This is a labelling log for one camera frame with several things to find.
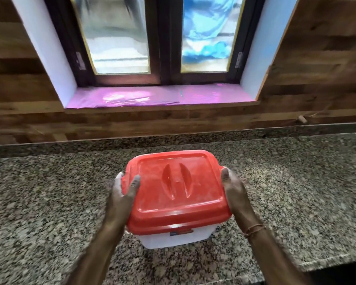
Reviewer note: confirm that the metal window hinge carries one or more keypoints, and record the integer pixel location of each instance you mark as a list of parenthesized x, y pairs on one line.
[(239, 59), (80, 60)]

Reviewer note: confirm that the person's left hand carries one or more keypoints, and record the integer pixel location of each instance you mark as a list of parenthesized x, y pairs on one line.
[(118, 204)]

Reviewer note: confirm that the small wall plug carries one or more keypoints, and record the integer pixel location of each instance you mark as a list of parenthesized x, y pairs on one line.
[(302, 119)]

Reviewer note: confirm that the person's right thumb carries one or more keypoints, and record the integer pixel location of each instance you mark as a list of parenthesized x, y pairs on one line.
[(226, 180)]

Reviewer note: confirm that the red plastic container lid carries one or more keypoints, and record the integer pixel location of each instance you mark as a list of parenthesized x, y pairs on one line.
[(176, 189)]

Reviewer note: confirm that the person's left thumb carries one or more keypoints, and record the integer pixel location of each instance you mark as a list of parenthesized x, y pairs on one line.
[(134, 186)]

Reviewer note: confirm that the white plastic storage container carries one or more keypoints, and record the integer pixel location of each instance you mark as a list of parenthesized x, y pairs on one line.
[(178, 237)]

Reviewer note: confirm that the person's right hand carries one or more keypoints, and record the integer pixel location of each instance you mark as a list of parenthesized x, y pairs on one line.
[(237, 198)]

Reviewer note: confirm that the person's right forearm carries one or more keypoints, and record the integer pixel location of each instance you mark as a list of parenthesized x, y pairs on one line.
[(273, 258)]

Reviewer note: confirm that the person's left forearm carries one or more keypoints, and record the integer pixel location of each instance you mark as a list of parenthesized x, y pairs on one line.
[(96, 255)]

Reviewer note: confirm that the dark wooden window frame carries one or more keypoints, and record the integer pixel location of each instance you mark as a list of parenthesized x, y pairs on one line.
[(163, 41)]

